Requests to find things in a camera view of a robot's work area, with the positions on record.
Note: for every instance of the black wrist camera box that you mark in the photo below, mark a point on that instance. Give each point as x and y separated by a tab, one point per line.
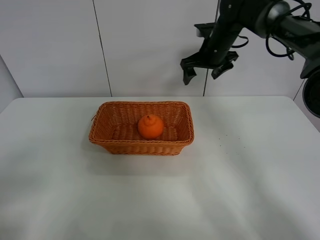
203	30

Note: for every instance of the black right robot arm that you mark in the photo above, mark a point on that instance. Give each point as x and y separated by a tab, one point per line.
285	30

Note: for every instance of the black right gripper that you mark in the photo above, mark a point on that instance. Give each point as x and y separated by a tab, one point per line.
214	53

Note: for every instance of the orange citrus fruit with stem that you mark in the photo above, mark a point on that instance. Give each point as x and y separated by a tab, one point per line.
150	126

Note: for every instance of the orange woven wicker basket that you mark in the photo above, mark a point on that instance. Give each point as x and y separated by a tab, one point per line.
115	127

